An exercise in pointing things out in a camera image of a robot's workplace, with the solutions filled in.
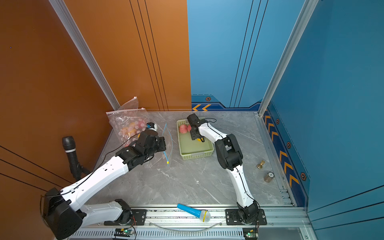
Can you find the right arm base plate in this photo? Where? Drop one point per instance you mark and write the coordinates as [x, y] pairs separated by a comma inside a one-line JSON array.
[[235, 217]]

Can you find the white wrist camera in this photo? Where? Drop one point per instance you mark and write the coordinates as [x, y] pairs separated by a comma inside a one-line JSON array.
[[193, 120], [152, 126]]

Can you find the left green circuit board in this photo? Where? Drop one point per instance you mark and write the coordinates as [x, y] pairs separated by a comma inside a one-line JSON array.
[[124, 234]]

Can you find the aluminium corner post left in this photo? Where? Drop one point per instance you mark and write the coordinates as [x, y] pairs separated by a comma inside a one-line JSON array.
[[75, 34]]

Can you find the small brass weight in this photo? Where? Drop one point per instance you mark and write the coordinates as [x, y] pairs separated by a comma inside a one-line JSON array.
[[260, 165]]

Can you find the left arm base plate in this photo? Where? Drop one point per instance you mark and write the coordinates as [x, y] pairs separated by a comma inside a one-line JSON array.
[[135, 216]]

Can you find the clear bag with pink dots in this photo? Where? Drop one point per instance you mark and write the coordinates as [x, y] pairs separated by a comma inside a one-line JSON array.
[[128, 124]]

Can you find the blue toy microphone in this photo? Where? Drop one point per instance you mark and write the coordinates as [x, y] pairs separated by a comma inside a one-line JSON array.
[[203, 215]]

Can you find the aluminium corner post right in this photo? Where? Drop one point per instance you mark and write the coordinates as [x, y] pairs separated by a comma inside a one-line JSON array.
[[295, 36]]

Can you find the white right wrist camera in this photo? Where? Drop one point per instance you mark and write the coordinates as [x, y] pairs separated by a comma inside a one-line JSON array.
[[193, 120]]

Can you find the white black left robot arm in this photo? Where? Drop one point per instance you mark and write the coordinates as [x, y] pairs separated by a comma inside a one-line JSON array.
[[65, 211]]

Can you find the green circuit board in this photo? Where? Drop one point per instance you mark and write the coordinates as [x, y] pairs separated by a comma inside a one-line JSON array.
[[250, 234], [124, 234]]

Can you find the blue zip bag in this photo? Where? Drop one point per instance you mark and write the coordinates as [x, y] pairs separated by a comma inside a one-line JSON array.
[[165, 157]]

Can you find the light green perforated basket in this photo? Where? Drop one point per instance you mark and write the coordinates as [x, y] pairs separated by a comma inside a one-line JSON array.
[[190, 149]]

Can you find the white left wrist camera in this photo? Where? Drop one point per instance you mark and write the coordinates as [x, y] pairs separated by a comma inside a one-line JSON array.
[[152, 126]]

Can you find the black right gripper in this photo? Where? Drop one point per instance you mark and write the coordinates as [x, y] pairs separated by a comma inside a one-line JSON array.
[[193, 136]]

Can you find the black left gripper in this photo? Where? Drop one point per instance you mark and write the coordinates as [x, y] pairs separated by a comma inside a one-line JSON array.
[[161, 140]]

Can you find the aluminium corner post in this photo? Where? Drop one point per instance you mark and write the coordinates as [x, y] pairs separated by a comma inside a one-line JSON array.
[[295, 36], [75, 34]]

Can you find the right green circuit board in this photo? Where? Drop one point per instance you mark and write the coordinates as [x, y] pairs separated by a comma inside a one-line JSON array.
[[250, 234]]

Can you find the black microphone on stand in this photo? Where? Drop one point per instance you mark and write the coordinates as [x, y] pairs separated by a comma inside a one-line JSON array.
[[76, 168]]

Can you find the clear zip-top bag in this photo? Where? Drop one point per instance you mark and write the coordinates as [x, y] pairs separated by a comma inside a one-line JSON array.
[[132, 104]]

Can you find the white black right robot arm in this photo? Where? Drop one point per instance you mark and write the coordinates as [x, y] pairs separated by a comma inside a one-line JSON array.
[[230, 158]]

